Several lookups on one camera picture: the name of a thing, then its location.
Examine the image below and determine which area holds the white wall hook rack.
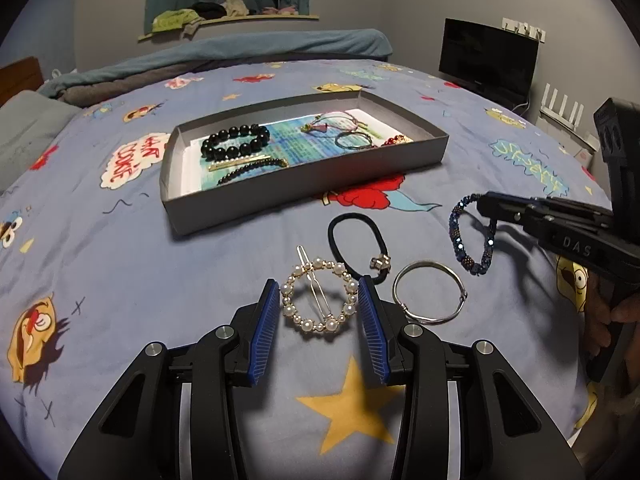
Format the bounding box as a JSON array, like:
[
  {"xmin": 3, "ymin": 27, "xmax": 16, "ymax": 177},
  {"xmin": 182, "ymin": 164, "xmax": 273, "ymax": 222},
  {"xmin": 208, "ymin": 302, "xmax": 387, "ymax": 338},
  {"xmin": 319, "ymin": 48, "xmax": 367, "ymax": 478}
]
[{"xmin": 501, "ymin": 17, "xmax": 547, "ymax": 41}]

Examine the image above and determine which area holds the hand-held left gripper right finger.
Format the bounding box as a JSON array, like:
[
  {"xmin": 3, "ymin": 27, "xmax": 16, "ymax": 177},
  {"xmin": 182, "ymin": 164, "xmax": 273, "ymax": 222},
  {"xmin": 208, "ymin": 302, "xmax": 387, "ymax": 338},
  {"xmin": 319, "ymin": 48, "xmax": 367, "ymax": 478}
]
[{"xmin": 357, "ymin": 276, "xmax": 586, "ymax": 480}]

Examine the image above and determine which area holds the wooden headboard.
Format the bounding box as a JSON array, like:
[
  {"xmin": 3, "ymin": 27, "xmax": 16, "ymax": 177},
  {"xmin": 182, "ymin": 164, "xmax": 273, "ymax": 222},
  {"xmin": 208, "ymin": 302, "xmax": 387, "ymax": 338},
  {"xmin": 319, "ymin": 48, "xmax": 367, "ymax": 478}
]
[{"xmin": 0, "ymin": 57, "xmax": 46, "ymax": 108}]

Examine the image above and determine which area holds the grey cardboard box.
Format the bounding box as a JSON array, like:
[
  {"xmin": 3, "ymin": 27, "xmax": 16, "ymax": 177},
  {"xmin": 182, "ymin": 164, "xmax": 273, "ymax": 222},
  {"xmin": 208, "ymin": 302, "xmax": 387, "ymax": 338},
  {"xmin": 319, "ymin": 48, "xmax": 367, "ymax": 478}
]
[{"xmin": 159, "ymin": 87, "xmax": 449, "ymax": 237}]

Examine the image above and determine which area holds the silver bangle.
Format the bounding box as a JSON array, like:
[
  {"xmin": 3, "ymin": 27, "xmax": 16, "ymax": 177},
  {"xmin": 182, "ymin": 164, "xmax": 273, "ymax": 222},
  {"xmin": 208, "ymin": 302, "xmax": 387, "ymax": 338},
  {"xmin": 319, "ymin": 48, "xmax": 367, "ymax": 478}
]
[{"xmin": 392, "ymin": 260, "xmax": 468, "ymax": 323}]

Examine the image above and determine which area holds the green cloth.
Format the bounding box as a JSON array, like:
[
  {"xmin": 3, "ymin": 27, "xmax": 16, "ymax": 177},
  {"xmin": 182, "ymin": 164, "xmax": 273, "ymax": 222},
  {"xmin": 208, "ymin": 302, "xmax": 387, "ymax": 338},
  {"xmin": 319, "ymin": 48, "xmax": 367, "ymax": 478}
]
[{"xmin": 151, "ymin": 9, "xmax": 206, "ymax": 33}]

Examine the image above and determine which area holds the large black bead bracelet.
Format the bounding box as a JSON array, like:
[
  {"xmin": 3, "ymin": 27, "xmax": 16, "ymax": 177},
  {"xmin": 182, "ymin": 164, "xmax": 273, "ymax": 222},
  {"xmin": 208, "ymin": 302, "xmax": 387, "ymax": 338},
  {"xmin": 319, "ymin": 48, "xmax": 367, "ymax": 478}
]
[{"xmin": 201, "ymin": 124, "xmax": 271, "ymax": 161}]

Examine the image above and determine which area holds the pink string tassel bracelet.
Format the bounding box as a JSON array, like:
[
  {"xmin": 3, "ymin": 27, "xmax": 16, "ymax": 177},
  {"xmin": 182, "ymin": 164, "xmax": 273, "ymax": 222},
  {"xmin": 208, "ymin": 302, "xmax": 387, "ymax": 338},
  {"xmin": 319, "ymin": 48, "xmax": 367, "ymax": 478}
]
[{"xmin": 301, "ymin": 111, "xmax": 373, "ymax": 136}]

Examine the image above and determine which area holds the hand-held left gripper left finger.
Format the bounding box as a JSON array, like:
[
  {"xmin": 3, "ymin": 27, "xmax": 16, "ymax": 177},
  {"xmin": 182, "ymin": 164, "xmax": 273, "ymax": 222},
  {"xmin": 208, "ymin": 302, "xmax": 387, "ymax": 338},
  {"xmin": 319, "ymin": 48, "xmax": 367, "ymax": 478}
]
[{"xmin": 57, "ymin": 279, "xmax": 281, "ymax": 480}]

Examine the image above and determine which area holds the blue blanket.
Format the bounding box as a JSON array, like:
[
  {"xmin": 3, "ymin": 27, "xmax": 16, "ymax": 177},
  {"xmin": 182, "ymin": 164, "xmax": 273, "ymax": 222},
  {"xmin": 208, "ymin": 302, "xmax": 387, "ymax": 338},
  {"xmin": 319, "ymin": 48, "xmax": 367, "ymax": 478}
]
[{"xmin": 37, "ymin": 28, "xmax": 393, "ymax": 98}]

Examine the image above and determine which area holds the wooden window shelf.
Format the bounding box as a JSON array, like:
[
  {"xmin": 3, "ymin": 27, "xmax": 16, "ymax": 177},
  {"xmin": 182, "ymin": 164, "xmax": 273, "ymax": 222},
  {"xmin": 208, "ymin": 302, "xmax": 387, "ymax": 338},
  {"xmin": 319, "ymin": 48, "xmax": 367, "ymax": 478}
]
[{"xmin": 137, "ymin": 12, "xmax": 320, "ymax": 42}]

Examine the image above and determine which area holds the white router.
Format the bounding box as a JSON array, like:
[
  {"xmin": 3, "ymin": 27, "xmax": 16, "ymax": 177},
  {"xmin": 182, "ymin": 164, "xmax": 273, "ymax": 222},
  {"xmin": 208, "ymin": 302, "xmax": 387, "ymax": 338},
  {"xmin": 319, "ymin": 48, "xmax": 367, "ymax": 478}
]
[{"xmin": 537, "ymin": 85, "xmax": 601, "ymax": 153}]

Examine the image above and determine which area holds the black monitor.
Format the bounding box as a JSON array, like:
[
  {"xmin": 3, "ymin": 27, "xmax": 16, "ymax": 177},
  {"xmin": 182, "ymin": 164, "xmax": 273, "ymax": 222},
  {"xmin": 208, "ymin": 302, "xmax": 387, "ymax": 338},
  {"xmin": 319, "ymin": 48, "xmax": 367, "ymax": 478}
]
[{"xmin": 438, "ymin": 18, "xmax": 540, "ymax": 98}]

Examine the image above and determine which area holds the black cloth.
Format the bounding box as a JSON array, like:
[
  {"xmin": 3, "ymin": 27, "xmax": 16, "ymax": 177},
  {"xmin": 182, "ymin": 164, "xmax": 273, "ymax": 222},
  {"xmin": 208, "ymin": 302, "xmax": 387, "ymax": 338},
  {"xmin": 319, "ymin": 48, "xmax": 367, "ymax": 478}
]
[{"xmin": 191, "ymin": 1, "xmax": 226, "ymax": 19}]

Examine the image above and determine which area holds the grey-blue pillow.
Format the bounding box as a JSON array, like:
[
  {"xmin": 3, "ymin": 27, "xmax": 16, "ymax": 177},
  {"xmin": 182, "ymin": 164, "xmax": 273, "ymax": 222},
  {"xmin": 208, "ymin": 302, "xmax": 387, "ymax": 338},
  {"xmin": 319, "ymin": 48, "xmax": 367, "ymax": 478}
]
[{"xmin": 0, "ymin": 91, "xmax": 83, "ymax": 193}]

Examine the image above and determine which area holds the black hair tie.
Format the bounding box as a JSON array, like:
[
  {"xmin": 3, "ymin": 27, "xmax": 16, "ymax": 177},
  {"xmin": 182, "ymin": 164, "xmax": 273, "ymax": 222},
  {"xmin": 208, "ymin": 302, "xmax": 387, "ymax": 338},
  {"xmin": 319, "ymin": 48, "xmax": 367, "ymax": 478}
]
[{"xmin": 327, "ymin": 212, "xmax": 393, "ymax": 281}]

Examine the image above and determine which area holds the blue bead bracelet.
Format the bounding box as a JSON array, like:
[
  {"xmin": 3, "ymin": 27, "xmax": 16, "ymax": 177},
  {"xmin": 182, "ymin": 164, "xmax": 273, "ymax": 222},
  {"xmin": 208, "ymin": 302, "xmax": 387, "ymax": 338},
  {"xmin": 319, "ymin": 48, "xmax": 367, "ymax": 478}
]
[{"xmin": 448, "ymin": 194, "xmax": 498, "ymax": 277}]

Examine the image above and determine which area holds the teal printed paper sheet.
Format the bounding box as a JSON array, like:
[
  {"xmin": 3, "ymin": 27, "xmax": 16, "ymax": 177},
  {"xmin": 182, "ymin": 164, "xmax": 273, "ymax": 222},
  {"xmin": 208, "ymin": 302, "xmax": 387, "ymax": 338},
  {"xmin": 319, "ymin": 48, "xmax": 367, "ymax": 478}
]
[{"xmin": 192, "ymin": 108, "xmax": 401, "ymax": 193}]

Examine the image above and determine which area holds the dark cord bracelet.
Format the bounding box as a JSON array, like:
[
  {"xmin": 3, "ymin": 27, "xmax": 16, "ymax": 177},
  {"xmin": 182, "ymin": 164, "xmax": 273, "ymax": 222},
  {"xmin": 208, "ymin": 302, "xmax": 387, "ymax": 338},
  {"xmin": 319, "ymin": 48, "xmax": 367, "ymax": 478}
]
[{"xmin": 334, "ymin": 131, "xmax": 379, "ymax": 150}]

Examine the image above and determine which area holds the small black bead bracelet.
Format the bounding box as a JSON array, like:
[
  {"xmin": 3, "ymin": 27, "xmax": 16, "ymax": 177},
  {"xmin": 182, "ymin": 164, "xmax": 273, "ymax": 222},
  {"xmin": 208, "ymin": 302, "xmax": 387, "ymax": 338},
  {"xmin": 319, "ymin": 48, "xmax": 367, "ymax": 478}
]
[{"xmin": 218, "ymin": 157, "xmax": 291, "ymax": 184}]

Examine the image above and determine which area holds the grey blanket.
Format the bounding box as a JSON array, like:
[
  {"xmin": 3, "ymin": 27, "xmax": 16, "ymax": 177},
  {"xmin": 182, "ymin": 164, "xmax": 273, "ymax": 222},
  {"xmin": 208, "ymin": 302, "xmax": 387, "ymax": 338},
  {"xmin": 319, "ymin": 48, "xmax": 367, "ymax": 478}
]
[{"xmin": 60, "ymin": 72, "xmax": 151, "ymax": 107}]

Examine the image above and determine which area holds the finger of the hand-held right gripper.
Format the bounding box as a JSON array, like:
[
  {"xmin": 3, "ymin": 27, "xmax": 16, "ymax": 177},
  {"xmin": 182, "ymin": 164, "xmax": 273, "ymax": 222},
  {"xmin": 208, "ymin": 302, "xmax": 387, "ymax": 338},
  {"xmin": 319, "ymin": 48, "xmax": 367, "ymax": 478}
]
[{"xmin": 475, "ymin": 191, "xmax": 613, "ymax": 235}]

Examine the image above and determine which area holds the person's right hand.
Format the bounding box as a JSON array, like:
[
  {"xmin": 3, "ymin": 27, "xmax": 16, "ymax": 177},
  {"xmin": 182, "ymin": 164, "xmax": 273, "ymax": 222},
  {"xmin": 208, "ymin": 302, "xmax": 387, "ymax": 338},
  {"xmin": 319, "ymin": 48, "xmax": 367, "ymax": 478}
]
[{"xmin": 585, "ymin": 277, "xmax": 640, "ymax": 356}]

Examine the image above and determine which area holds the round pearl hair clip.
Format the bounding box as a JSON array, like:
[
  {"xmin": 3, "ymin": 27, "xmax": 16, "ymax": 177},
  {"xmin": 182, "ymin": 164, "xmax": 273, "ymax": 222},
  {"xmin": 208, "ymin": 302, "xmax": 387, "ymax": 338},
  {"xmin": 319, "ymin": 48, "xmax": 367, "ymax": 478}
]
[{"xmin": 281, "ymin": 246, "xmax": 362, "ymax": 333}]

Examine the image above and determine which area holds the pearl bar hair clip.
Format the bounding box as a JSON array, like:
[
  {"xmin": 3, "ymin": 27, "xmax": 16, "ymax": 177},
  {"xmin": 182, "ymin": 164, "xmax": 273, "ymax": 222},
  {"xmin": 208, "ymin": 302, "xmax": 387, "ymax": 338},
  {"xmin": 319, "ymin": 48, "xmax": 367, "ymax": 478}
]
[{"xmin": 207, "ymin": 156, "xmax": 263, "ymax": 172}]

